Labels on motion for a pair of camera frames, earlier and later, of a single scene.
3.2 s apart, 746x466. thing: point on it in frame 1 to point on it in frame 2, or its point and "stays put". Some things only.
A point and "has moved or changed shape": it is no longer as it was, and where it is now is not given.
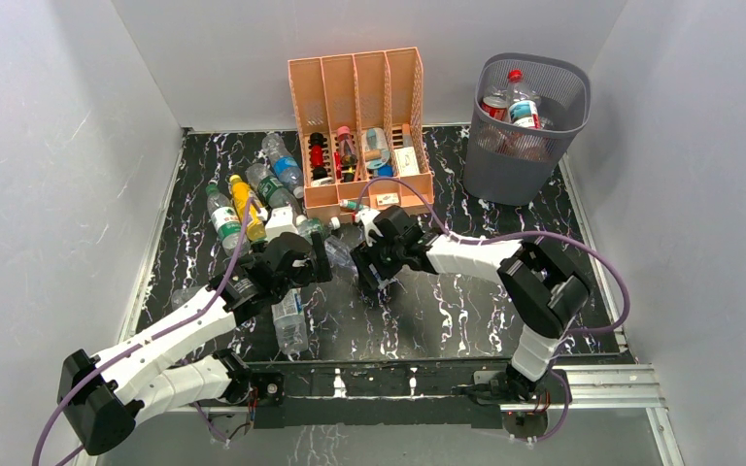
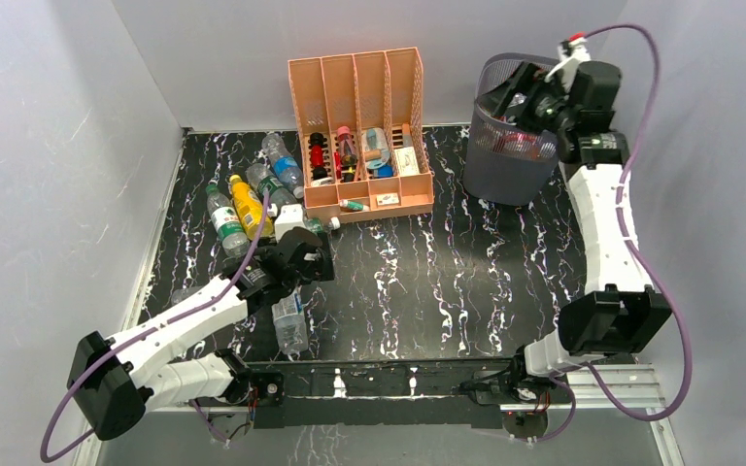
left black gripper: [316, 268] stays put
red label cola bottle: [494, 106] has moved or changed shape
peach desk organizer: [361, 126] stays put
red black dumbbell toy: [318, 156] stays put
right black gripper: [363, 256] to [518, 83]
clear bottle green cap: [226, 220] stays put
